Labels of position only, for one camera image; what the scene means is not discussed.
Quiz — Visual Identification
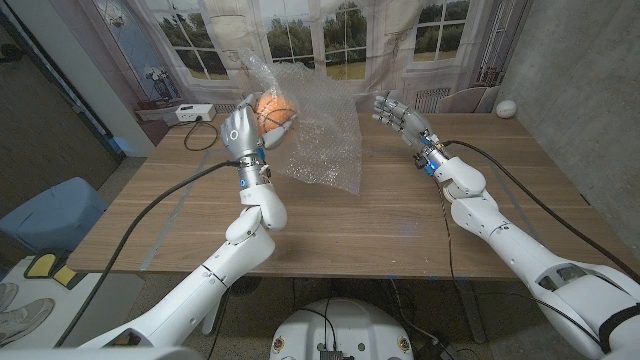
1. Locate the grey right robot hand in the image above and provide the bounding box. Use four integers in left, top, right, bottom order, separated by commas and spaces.
371, 94, 451, 177

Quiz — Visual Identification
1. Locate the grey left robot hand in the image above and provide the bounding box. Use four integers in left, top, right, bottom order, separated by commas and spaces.
219, 92, 299, 192

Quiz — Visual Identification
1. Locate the orange mini basketball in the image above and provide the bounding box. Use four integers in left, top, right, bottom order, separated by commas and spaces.
253, 92, 297, 135

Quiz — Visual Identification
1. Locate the clear bubble wrap sheet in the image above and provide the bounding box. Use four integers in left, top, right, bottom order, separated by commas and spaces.
237, 47, 364, 196

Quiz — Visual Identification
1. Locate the white power strip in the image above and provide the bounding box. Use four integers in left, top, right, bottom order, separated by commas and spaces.
174, 103, 217, 124

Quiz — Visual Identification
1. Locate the white ball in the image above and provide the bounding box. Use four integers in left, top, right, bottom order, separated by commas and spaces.
495, 99, 518, 120

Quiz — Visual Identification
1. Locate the printed window backdrop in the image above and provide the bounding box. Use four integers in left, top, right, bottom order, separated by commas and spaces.
49, 0, 534, 146

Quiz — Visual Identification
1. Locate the grey metal table leg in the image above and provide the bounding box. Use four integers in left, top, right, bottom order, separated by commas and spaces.
201, 294, 224, 336
454, 279, 489, 345

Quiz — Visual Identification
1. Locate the blue chair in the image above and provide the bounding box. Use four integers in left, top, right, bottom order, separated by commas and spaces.
0, 176, 110, 254

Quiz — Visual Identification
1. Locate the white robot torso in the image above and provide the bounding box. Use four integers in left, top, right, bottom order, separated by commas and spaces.
268, 297, 415, 360

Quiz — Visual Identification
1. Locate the yellow black foot pedal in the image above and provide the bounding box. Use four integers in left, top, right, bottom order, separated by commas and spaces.
23, 252, 59, 280
52, 264, 87, 291

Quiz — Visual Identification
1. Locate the grey sneaker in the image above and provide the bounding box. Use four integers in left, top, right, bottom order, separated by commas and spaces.
0, 298, 55, 346
0, 283, 19, 311

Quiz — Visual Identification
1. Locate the black looped power cable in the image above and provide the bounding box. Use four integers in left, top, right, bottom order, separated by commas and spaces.
182, 118, 220, 153

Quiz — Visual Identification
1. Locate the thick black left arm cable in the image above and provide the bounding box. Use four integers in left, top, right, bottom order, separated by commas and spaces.
52, 158, 242, 349

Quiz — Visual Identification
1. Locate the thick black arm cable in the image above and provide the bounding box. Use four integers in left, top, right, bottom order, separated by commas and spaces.
52, 158, 242, 349
442, 139, 640, 284

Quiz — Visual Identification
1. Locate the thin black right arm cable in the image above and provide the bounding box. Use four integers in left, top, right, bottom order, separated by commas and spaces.
433, 174, 459, 280

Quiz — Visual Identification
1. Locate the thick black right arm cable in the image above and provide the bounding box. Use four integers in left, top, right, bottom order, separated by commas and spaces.
442, 139, 640, 284

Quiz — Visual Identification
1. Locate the black door handle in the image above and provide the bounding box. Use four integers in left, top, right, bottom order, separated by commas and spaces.
0, 43, 24, 64

